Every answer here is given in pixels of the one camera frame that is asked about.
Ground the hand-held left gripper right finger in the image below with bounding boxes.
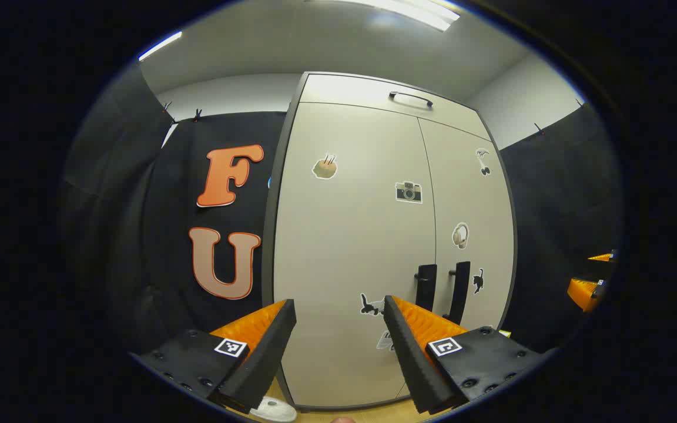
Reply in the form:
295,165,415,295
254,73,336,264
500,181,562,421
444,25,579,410
383,295,551,415

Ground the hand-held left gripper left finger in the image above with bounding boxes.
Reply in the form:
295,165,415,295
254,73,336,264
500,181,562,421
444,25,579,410
130,298,297,415

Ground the black door handle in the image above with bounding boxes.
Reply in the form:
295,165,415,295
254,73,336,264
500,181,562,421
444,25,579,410
414,264,437,312
443,261,471,325

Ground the grey double-door shoe cabinet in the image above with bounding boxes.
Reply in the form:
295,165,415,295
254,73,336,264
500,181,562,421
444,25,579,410
261,72,518,412

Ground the camera-sticker shoe cabinet door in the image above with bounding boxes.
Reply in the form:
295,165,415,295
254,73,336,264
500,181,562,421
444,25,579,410
273,102,438,407

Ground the cat-sticker shoe cabinet door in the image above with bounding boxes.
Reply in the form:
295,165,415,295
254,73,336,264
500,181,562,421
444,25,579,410
418,116,515,333

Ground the white cabinet top panel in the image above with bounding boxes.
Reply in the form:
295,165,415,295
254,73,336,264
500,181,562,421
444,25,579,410
299,73,492,140

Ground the white round object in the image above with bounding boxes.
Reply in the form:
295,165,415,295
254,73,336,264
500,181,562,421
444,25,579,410
249,396,298,422

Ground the black backdrop cloth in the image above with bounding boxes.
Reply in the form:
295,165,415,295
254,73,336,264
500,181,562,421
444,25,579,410
62,62,289,353
500,103,624,353

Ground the black curved panel handle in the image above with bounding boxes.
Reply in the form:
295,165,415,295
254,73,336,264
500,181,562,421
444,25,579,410
389,91,434,109

